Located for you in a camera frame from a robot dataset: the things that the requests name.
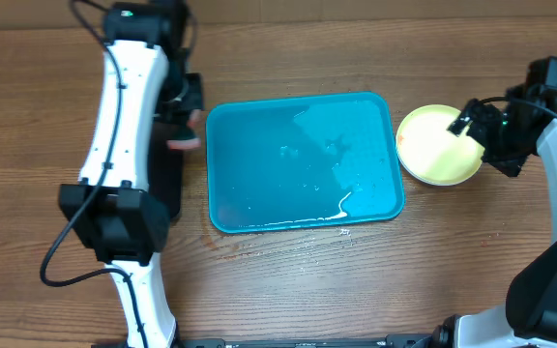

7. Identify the yellow plate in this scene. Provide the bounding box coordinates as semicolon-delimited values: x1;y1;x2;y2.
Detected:
396;104;484;187

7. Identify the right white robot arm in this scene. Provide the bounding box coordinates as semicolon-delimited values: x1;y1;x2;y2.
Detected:
417;84;557;347

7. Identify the teal plastic tray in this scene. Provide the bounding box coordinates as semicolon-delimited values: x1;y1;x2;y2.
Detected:
206;92;405;234

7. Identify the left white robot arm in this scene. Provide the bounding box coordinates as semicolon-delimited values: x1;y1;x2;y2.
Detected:
58;1;203;347

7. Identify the black plastic tray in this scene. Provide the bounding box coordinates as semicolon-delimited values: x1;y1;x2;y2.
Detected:
148;122;184;221

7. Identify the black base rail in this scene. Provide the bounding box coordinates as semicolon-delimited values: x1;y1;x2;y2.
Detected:
170;331;454;348

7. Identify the pink cleaning sponge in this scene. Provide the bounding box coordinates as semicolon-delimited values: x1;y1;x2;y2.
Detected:
166;109;201;151

